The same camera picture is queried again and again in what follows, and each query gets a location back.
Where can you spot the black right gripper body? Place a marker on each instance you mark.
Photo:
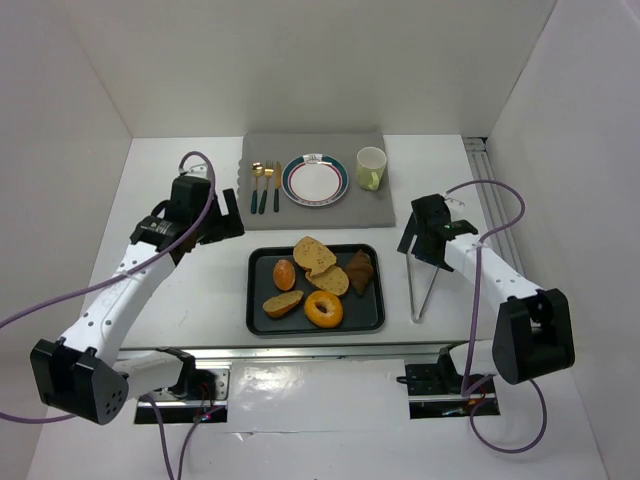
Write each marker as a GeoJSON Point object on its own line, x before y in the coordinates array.
{"type": "Point", "coordinates": [420, 245]}

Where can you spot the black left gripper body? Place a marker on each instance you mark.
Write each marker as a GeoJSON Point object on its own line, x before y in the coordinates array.
{"type": "Point", "coordinates": [226, 220]}

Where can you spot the brown chocolate croissant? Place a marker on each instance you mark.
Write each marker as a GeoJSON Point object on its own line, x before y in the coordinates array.
{"type": "Point", "coordinates": [360, 271]}

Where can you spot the metal bread tongs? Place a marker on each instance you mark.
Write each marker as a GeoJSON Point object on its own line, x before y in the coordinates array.
{"type": "Point", "coordinates": [420, 289]}

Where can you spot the orange round bun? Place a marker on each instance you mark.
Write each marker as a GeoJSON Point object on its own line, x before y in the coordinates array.
{"type": "Point", "coordinates": [284, 275]}

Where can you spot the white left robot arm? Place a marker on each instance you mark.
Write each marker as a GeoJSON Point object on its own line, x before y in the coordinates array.
{"type": "Point", "coordinates": [79, 373]}

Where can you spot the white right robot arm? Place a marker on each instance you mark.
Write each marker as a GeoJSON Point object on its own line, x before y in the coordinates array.
{"type": "Point", "coordinates": [519, 331]}

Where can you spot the upper seeded bread slice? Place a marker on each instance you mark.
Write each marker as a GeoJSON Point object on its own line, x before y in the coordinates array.
{"type": "Point", "coordinates": [313, 256]}

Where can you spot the lower seeded bread slice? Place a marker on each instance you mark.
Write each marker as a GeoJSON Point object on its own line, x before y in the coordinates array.
{"type": "Point", "coordinates": [334, 280]}

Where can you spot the small seeded bread slice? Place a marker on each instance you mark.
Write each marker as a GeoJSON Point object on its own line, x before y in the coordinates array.
{"type": "Point", "coordinates": [278, 306]}

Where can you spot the white plate teal rim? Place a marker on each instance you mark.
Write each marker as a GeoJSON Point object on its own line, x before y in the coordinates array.
{"type": "Point", "coordinates": [315, 180]}

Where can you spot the light green mug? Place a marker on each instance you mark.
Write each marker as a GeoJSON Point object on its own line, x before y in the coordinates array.
{"type": "Point", "coordinates": [371, 163]}

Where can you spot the dark rectangular baking tray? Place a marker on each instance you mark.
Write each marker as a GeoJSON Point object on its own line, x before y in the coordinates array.
{"type": "Point", "coordinates": [362, 312]}

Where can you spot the orange glazed donut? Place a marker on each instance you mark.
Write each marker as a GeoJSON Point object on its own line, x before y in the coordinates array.
{"type": "Point", "coordinates": [324, 309]}

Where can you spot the gold spoon green handle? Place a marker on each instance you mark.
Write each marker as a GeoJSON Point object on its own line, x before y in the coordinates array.
{"type": "Point", "coordinates": [257, 170]}

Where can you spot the gold fork green handle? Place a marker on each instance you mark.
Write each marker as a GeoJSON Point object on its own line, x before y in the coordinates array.
{"type": "Point", "coordinates": [268, 173]}

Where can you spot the gold knife green handle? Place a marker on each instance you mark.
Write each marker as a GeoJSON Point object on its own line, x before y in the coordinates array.
{"type": "Point", "coordinates": [278, 179]}

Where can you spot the aluminium side rail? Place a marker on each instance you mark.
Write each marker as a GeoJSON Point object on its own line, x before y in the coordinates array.
{"type": "Point", "coordinates": [492, 202]}

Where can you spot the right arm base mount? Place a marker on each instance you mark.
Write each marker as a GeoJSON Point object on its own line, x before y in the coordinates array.
{"type": "Point", "coordinates": [434, 391]}

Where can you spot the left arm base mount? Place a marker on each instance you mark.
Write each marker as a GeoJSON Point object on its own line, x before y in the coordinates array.
{"type": "Point", "coordinates": [172, 385]}

